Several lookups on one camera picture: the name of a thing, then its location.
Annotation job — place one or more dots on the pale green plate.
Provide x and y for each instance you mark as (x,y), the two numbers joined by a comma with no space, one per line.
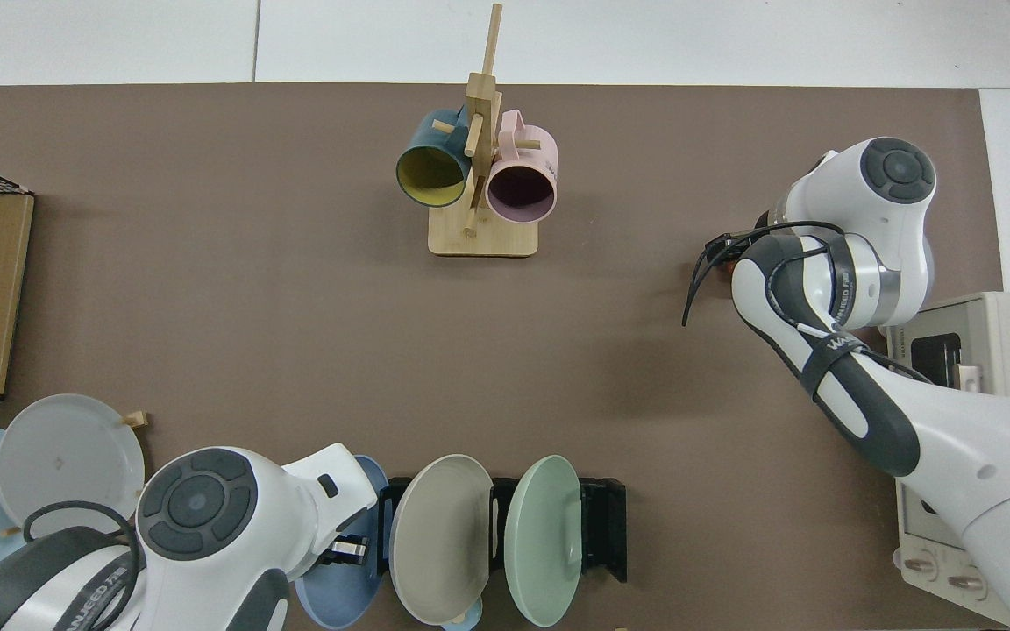
(540,543)

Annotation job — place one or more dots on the wooden mug stand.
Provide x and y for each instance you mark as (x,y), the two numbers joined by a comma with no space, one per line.
(483,238)

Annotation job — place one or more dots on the wooden plate rack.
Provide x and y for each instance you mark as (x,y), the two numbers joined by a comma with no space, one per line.
(135,419)

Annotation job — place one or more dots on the brown table cloth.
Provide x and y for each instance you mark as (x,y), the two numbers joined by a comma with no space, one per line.
(382,350)

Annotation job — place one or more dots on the pink mug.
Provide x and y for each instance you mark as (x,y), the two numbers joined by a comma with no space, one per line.
(531,153)

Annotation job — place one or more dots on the beige plate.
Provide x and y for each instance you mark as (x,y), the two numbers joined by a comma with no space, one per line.
(439,543)

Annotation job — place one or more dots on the dark teal mug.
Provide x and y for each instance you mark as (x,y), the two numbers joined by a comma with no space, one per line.
(430,140)

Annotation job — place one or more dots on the black dish rack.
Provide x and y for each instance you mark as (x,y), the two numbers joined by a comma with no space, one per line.
(606,526)

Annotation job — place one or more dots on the small blue round thing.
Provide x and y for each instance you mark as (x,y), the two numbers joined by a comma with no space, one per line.
(463,624)

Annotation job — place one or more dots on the grey plate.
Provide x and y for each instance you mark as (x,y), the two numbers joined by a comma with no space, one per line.
(67,456)

